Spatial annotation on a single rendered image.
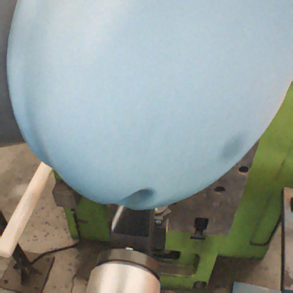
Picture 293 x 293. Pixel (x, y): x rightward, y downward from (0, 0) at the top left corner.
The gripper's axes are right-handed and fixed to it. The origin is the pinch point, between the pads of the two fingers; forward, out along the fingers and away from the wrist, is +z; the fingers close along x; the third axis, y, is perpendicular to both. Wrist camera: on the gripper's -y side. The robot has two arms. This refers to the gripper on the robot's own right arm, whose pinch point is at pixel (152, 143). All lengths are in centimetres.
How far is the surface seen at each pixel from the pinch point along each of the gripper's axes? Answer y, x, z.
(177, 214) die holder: 45, 5, 22
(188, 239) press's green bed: 58, 10, 23
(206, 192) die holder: 33.6, 12.0, 22.1
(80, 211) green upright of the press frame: 77, -36, 42
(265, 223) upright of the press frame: 72, 41, 43
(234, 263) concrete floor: 100, 34, 40
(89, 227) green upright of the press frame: 88, -34, 43
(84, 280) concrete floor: 100, -32, 22
